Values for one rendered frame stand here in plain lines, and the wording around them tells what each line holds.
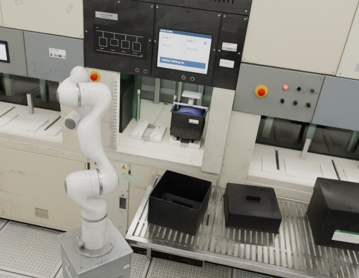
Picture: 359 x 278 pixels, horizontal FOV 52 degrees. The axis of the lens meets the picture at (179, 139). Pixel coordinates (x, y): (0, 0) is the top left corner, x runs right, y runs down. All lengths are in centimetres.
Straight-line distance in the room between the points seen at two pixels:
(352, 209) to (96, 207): 125
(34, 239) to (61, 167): 70
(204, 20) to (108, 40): 55
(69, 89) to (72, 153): 102
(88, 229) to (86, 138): 44
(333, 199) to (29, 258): 208
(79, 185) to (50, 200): 126
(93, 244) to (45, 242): 124
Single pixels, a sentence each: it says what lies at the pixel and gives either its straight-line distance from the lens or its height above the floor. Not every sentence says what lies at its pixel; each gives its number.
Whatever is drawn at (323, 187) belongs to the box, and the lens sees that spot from 214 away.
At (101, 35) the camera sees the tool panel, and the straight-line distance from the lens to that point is 215.
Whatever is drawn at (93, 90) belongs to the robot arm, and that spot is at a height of 152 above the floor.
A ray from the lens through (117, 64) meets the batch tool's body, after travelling 216.
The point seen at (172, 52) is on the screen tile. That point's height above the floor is 156.
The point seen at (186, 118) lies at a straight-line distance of 240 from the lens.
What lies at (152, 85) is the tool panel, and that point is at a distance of 312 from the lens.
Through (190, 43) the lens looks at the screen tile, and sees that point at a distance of 202.
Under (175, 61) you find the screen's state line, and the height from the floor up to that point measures 151.
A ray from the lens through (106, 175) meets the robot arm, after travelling 163.
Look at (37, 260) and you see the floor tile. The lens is 294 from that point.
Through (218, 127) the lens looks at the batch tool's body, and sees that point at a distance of 211.
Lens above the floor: 211
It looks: 29 degrees down
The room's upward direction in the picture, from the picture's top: 6 degrees clockwise
